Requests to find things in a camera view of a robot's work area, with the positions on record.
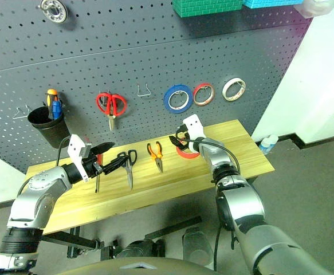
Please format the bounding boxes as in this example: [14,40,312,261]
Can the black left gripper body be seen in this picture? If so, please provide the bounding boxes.
[82,155,104,179]

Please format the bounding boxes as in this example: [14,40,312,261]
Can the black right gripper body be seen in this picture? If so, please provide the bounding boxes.
[178,130,192,149]

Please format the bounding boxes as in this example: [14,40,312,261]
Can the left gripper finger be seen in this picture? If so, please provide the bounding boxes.
[101,156,127,176]
[90,141,116,156]

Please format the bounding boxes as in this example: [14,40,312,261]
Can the wide red tape roll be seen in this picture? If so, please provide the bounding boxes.
[175,143,201,160]

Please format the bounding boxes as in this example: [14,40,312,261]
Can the dark blue handled scissors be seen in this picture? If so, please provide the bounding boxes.
[116,148,138,190]

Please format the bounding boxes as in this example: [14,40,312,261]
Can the orange handled needle-nose pliers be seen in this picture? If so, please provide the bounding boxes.
[146,141,164,174]

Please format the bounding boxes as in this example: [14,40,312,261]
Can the blue tape roll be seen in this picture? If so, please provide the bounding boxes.
[163,84,194,115]

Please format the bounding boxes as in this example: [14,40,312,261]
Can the thin red tape roll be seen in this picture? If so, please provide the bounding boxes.
[192,82,216,107]

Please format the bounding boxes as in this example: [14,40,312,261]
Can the black plastic cup holder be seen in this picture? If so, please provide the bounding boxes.
[27,105,71,149]

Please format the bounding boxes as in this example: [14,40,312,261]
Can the white tape roll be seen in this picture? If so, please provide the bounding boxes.
[222,77,247,102]

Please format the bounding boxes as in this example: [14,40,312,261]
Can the dark grey pegboard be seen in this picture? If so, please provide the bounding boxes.
[0,0,313,175]

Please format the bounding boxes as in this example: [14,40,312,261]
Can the clear bottle with blue label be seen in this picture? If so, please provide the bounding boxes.
[258,133,279,155]

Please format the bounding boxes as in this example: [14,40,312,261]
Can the dark rounded machine part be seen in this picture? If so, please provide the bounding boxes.
[102,237,167,260]

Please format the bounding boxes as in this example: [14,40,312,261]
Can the grey metal cylinder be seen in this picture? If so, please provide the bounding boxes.
[182,226,213,264]

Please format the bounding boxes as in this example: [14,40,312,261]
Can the dark grey robot torso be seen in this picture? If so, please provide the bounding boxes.
[57,256,222,275]

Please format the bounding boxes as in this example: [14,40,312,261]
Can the green brick-pattern box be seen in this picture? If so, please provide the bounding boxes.
[172,0,243,18]

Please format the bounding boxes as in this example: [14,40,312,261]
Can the steel ball bearing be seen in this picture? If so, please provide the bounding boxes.
[40,0,69,24]

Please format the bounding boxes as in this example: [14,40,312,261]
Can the cyan brick-pattern box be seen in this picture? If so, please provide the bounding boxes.
[242,0,304,9]

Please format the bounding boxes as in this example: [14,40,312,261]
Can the translucent white plastic bag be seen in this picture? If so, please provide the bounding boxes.
[294,0,334,19]

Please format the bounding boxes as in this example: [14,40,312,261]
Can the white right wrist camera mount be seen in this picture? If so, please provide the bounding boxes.
[182,113,207,152]

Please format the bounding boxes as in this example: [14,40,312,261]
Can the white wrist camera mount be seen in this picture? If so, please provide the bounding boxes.
[67,133,93,183]
[182,113,207,152]

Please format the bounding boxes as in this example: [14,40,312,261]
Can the red handled scissors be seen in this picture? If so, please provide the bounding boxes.
[96,92,128,132]

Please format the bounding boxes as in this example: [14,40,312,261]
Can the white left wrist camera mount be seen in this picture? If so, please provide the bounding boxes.
[67,133,93,183]

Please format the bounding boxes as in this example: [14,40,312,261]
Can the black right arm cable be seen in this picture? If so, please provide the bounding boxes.
[187,139,241,184]

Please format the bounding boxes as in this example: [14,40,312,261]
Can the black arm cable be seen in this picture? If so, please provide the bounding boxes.
[56,135,72,167]
[187,139,241,184]

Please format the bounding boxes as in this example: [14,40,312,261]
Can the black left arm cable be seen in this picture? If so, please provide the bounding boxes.
[56,135,72,167]

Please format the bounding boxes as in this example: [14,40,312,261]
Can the metal wire pliers hook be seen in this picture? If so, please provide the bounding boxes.
[136,82,153,98]

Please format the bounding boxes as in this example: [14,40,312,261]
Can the blue screwdriver handle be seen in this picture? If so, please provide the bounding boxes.
[52,100,63,120]

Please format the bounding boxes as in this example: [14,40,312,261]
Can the black metal table frame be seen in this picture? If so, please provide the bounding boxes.
[42,216,202,258]

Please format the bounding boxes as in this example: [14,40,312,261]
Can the metal wire pegboard hook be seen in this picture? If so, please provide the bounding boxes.
[11,104,33,120]

